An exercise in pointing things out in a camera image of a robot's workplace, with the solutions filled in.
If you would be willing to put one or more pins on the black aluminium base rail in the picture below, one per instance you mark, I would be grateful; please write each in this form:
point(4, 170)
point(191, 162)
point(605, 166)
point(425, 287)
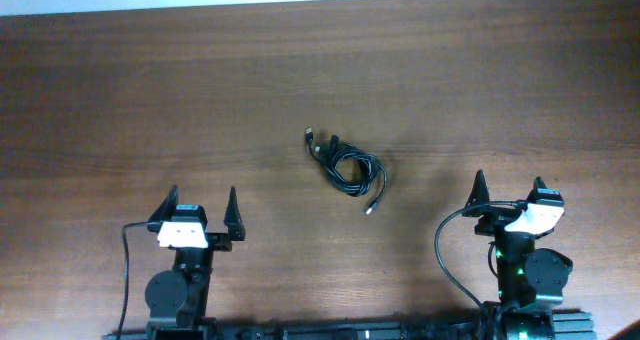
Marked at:
point(572, 325)

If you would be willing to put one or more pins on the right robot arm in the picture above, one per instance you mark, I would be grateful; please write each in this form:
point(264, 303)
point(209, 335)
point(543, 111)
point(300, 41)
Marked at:
point(530, 279)

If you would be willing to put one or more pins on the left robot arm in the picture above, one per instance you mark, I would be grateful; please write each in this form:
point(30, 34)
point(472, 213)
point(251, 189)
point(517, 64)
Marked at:
point(177, 298)

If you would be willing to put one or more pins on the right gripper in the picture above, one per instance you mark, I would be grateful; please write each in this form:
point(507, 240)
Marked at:
point(495, 217)

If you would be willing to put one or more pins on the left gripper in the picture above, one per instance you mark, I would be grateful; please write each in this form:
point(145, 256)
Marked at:
point(221, 243)

